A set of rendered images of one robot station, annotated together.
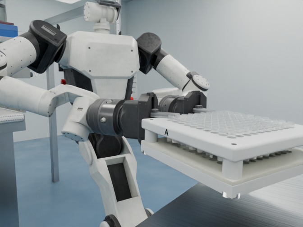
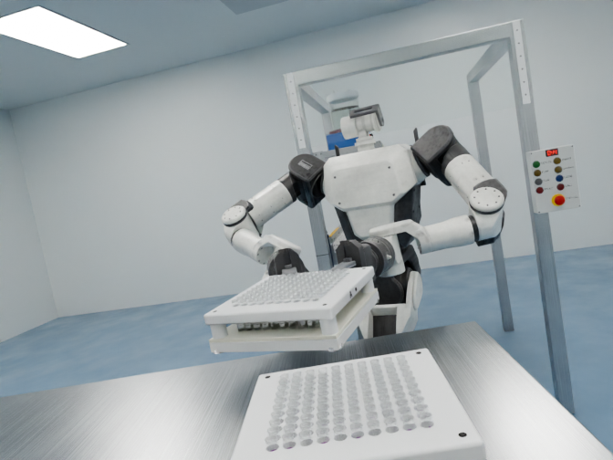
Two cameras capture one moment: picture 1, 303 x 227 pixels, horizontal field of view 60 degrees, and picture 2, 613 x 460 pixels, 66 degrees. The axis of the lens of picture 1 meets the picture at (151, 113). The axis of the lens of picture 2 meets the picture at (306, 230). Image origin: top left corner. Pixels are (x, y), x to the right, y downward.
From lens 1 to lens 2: 0.92 m
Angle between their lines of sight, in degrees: 57
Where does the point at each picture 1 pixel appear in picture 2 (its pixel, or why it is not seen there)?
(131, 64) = (391, 185)
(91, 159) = not seen: hidden behind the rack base
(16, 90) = (241, 242)
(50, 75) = (483, 161)
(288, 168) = (273, 340)
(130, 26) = not seen: outside the picture
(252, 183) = (229, 345)
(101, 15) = (358, 129)
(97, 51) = (345, 179)
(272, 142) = (241, 313)
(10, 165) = not seen: hidden behind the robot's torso
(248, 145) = (217, 313)
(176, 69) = (462, 179)
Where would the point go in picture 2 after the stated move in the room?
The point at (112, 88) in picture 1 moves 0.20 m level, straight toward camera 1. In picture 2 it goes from (371, 219) to (323, 233)
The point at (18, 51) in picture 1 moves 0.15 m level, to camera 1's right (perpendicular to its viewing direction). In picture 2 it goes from (267, 198) to (293, 194)
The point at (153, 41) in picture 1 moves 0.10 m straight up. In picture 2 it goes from (438, 140) to (431, 103)
